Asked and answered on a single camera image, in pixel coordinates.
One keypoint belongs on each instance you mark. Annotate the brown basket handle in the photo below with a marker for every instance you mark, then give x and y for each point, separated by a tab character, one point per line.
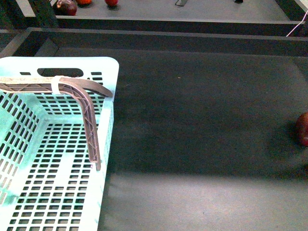
75	87

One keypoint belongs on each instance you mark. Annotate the light blue plastic basket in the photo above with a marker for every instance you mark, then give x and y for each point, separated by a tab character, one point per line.
47	182

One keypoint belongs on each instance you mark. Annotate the red yellow apple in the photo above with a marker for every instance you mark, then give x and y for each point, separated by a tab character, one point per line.
302	129

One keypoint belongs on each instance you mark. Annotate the dark red apple on shelf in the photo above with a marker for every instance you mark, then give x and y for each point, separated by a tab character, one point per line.
65	7

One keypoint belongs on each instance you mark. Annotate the orange fruit on shelf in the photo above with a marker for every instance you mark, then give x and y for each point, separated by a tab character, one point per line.
83	2

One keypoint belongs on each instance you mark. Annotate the black triangular shelf divider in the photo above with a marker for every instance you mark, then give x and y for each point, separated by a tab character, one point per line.
239	1

